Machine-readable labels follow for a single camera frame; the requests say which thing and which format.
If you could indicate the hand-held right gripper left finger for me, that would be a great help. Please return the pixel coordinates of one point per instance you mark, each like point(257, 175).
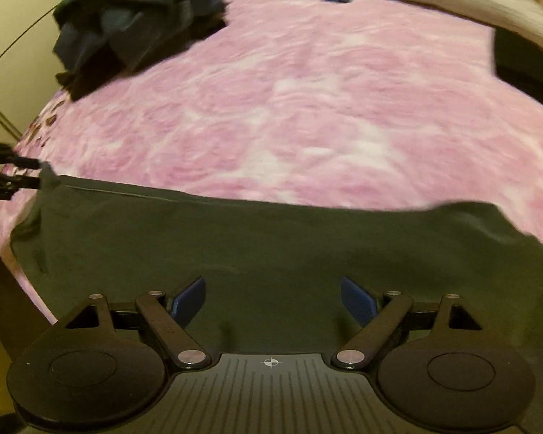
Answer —
point(190, 300)

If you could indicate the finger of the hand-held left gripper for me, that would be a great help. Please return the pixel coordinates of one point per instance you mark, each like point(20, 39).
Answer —
point(13, 183)
point(9, 156)

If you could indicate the navy garment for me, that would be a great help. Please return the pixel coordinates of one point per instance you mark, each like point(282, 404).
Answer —
point(99, 49)

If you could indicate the pink floral blanket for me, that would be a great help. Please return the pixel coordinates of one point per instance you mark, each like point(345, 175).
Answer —
point(298, 113)

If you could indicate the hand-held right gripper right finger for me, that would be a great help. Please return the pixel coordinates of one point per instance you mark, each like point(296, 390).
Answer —
point(357, 300)

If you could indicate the dark grey garment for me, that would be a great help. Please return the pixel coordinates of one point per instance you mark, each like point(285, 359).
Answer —
point(271, 253)

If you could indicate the black garment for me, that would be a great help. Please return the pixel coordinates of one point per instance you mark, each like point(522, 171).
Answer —
point(525, 63)

